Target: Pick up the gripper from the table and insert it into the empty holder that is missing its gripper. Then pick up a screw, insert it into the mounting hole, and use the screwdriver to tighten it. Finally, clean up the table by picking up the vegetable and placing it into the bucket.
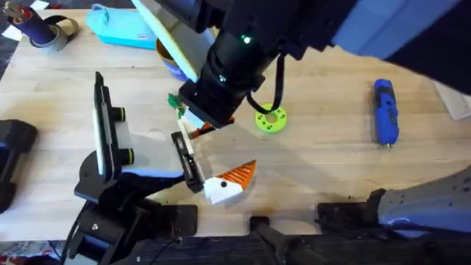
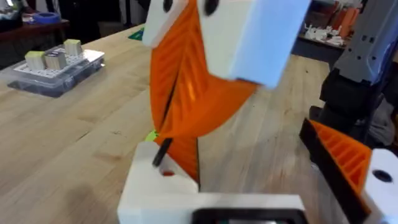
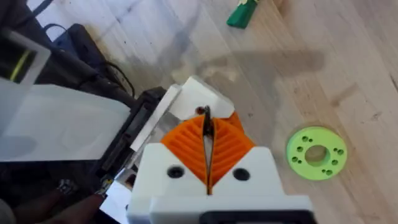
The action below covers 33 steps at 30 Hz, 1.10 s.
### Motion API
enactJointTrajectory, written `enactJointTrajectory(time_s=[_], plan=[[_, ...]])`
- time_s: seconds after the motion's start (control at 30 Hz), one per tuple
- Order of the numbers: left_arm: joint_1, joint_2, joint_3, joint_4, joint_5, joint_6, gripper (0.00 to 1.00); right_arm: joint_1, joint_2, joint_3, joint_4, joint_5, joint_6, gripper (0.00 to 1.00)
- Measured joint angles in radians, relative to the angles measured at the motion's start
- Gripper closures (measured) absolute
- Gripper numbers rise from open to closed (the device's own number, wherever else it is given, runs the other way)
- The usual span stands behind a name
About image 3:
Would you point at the green toy vegetable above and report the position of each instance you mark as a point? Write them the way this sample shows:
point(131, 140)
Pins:
point(241, 17)

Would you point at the green disc with holes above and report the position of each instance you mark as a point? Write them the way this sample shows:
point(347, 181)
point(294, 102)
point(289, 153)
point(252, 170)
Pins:
point(329, 143)

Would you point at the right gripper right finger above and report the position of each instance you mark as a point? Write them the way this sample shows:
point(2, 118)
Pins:
point(239, 158)

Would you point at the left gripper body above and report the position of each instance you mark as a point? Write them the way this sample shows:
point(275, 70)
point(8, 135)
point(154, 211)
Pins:
point(62, 124)

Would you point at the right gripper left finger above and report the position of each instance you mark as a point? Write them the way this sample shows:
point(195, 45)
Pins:
point(174, 155)

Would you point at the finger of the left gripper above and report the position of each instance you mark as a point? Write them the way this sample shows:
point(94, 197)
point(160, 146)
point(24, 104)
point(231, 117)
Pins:
point(199, 93)

